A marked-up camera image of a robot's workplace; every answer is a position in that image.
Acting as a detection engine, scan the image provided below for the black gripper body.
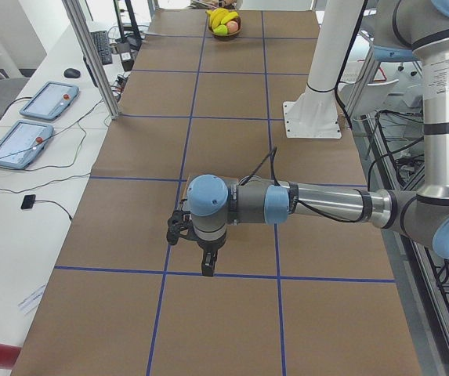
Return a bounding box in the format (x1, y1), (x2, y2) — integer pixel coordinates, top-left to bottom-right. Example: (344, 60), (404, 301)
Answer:
(197, 235), (224, 255)

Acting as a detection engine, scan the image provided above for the yellow banana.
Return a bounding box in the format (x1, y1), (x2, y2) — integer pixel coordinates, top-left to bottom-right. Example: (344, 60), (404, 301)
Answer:
(206, 8), (229, 29)
(221, 11), (239, 24)

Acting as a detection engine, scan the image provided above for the grey square plate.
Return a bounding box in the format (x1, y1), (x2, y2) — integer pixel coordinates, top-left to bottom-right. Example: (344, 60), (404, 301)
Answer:
(183, 174), (193, 197)

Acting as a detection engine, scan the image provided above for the woven fruit basket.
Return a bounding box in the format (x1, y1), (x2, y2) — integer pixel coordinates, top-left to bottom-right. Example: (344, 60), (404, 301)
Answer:
(208, 17), (241, 40)

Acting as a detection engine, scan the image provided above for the small black puck device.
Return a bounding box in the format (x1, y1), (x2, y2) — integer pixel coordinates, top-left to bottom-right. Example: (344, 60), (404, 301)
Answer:
(20, 194), (36, 210)

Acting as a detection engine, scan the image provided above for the near teach pendant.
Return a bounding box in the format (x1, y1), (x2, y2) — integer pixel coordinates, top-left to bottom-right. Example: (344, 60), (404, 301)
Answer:
(0, 120), (54, 170)

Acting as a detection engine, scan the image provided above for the teach pendant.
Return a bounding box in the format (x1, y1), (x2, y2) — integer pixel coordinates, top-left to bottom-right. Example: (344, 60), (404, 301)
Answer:
(0, 120), (54, 170)
(19, 81), (80, 121)

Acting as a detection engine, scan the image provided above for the far teach pendant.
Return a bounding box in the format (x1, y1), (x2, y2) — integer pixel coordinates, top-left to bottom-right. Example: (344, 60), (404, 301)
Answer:
(19, 81), (80, 121)

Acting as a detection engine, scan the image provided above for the green pear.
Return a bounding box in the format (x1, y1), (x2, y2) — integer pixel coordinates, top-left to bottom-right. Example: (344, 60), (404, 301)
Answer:
(212, 24), (228, 35)

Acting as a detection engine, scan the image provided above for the black computer mouse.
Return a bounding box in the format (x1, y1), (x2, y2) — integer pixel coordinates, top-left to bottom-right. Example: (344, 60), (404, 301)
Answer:
(63, 68), (81, 79)

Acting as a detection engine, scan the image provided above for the red apple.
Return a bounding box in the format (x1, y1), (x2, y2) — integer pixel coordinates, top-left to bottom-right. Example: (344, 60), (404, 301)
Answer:
(226, 20), (240, 34)

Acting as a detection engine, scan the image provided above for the black keyboard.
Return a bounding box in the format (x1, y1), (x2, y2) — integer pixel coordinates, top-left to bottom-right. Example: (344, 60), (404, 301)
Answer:
(90, 31), (113, 65)

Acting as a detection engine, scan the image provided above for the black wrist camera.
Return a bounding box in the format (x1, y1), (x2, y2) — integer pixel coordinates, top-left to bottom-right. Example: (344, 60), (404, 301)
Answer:
(166, 210), (195, 246)

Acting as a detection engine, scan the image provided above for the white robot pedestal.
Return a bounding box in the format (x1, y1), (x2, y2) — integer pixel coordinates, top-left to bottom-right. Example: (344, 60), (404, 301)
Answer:
(283, 0), (367, 139)

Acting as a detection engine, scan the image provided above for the aluminium frame post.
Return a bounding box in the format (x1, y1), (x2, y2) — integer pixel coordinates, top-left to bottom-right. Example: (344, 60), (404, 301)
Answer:
(62, 0), (120, 120)

